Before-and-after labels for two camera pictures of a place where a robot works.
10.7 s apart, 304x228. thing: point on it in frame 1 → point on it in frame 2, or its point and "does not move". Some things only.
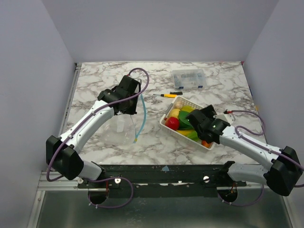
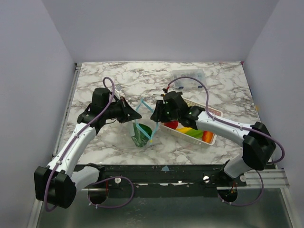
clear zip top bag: [126, 129] → [144, 129]
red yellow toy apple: [172, 122] does not move
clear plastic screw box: [189, 79] does not move
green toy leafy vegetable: [185, 125] → [140, 138]
